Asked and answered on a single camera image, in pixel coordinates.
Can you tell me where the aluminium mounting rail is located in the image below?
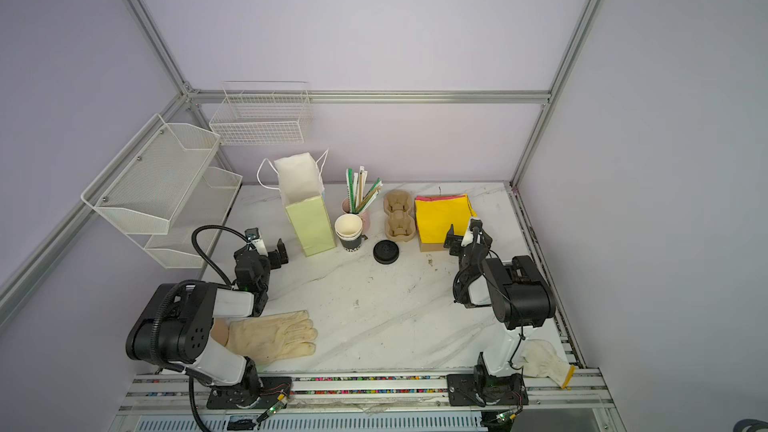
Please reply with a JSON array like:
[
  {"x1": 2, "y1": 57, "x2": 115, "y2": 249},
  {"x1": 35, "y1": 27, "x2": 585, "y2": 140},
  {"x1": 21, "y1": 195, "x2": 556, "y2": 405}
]
[{"x1": 117, "y1": 369, "x2": 616, "y2": 416}]

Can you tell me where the white mesh shelf lower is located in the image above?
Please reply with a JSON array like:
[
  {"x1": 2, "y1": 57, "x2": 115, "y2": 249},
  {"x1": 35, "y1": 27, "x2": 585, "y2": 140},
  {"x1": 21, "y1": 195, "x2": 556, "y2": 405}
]
[{"x1": 143, "y1": 167, "x2": 242, "y2": 269}]

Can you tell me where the brown bowl with green bits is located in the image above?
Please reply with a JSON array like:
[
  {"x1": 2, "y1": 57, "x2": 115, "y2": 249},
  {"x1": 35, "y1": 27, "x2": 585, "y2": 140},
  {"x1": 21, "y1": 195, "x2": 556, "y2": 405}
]
[{"x1": 210, "y1": 318, "x2": 231, "y2": 347}]

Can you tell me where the yellow napkin stack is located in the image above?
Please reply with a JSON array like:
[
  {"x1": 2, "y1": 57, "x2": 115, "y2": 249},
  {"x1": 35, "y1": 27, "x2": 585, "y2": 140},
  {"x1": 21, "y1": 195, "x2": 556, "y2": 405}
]
[{"x1": 414, "y1": 194, "x2": 479, "y2": 253}]

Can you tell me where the white cloth glove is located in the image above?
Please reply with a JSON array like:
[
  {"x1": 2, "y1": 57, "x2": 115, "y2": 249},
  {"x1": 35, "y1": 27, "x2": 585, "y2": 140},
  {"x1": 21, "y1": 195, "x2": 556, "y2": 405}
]
[{"x1": 514, "y1": 339, "x2": 575, "y2": 389}]

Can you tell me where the white wrapped straw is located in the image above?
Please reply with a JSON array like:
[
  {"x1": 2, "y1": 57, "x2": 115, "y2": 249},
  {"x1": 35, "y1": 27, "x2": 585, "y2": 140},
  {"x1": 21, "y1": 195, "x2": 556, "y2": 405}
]
[{"x1": 355, "y1": 166, "x2": 368, "y2": 212}]

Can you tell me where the white wire basket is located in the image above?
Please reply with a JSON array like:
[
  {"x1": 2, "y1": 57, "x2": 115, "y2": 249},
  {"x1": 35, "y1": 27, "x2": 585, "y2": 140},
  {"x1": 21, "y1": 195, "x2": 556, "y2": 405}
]
[{"x1": 209, "y1": 81, "x2": 313, "y2": 146}]

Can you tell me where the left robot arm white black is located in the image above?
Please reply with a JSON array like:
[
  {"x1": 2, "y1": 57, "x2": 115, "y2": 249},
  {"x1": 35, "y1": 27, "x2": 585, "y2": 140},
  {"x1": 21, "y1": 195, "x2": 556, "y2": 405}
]
[{"x1": 126, "y1": 240, "x2": 292, "y2": 410}]

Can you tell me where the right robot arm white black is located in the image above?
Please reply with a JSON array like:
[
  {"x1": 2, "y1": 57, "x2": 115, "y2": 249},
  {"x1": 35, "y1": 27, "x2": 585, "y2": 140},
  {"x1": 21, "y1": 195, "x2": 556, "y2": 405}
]
[{"x1": 444, "y1": 218, "x2": 556, "y2": 408}]

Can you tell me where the cream leather work glove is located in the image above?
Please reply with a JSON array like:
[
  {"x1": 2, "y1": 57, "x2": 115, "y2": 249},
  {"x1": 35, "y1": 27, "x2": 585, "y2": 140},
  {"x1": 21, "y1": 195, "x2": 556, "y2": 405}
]
[{"x1": 226, "y1": 310, "x2": 318, "y2": 367}]

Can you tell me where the black plastic cup lid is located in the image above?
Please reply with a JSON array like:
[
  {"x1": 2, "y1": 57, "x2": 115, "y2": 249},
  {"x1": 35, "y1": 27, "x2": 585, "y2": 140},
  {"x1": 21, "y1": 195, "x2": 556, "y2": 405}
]
[{"x1": 372, "y1": 240, "x2": 400, "y2": 265}]

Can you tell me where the black paper coffee cup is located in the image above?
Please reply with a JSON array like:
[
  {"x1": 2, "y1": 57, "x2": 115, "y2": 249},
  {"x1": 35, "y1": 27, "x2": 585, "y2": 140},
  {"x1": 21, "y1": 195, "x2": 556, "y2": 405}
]
[{"x1": 334, "y1": 213, "x2": 364, "y2": 252}]

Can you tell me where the green wrapped straw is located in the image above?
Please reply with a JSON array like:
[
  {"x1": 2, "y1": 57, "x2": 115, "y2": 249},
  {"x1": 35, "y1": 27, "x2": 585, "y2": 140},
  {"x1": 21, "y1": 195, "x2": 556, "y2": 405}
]
[{"x1": 346, "y1": 168, "x2": 356, "y2": 213}]

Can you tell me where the brown pulp cup carrier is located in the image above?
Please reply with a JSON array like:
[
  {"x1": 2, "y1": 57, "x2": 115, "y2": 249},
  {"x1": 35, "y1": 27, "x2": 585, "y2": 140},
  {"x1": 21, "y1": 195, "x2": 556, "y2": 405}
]
[{"x1": 383, "y1": 190, "x2": 417, "y2": 242}]

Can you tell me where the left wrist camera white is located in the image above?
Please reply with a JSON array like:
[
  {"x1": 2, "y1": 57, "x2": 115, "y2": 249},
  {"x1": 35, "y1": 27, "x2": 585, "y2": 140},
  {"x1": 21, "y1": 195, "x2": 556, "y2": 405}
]
[{"x1": 244, "y1": 227, "x2": 268, "y2": 256}]

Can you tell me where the pink straw holder cup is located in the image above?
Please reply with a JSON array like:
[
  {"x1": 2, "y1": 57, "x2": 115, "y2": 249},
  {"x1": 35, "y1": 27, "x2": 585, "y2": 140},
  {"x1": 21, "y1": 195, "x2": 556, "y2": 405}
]
[{"x1": 341, "y1": 198, "x2": 371, "y2": 234}]

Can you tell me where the white mesh shelf upper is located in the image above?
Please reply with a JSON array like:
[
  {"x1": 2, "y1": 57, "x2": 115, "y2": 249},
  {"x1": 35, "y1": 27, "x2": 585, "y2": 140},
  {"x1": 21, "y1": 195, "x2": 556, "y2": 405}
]
[{"x1": 81, "y1": 115, "x2": 221, "y2": 235}]

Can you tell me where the green paper takeout bag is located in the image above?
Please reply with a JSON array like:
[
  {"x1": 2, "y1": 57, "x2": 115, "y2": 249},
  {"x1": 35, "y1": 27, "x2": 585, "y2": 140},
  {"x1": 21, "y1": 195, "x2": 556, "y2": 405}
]
[{"x1": 256, "y1": 149, "x2": 336, "y2": 256}]

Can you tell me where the white mesh shelf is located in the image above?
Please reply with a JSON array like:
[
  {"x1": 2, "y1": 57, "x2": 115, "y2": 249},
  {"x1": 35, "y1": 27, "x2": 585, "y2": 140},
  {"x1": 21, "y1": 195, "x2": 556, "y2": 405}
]
[
  {"x1": 81, "y1": 115, "x2": 221, "y2": 235},
  {"x1": 143, "y1": 167, "x2": 242, "y2": 269}
]

